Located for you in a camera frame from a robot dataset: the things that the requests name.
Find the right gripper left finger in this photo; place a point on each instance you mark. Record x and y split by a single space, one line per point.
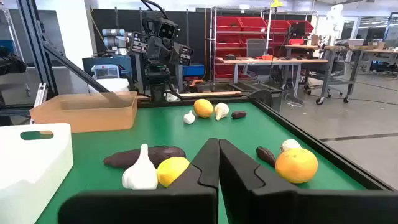
174 205

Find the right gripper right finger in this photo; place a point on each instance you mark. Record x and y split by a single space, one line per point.
280 205

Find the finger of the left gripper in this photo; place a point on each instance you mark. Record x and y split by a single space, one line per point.
182 55
138 42

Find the yellow lemon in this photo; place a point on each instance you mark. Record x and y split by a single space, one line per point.
203 108
171 171

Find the small white garlic bulb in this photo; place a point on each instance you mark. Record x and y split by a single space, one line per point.
189 119
290 144

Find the large dark purple eggplant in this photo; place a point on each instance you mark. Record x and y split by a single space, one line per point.
124 158

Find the small purple eggplant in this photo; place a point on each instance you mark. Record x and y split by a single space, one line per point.
265 155
238 114

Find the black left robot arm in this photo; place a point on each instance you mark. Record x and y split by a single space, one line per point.
157 77

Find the grey cylindrical robot arm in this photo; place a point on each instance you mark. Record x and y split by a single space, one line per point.
114 37

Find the blue storage bin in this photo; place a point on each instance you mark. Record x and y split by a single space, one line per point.
193 70

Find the orange black tool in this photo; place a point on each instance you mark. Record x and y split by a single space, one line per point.
196 82

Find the metal shelf rack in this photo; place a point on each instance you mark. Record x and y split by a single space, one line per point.
213 46

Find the large orange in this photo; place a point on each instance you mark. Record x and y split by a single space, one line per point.
297 166

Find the large white garlic bulb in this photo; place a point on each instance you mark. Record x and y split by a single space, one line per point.
141 177

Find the clear plastic storage box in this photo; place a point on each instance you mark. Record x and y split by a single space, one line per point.
105 71

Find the white round bucket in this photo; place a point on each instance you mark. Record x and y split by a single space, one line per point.
109 85

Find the red storage bin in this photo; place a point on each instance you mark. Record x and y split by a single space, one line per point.
228 23
253 24
279 26
306 26

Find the medium white garlic bulb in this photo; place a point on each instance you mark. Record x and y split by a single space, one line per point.
221 109

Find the grey office chair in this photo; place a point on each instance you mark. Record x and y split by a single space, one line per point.
256 47

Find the tan translucent plastic basket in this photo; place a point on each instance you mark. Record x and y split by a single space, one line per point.
93 119

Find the silver aluminium extrusion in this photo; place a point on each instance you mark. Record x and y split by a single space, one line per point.
40 99

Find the black bag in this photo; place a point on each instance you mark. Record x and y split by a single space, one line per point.
11 62

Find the white plastic basket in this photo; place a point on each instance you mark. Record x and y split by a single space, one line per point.
31 177

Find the wheeled wooden workbench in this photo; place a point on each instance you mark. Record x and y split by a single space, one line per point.
329 48

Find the white robot figure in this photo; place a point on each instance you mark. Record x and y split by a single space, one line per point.
334 21

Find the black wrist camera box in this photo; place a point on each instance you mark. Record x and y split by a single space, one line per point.
168 29

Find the black diagonal frame brace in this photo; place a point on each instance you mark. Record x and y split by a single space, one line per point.
74 67

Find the black frame post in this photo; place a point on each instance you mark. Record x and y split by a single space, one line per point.
37 46

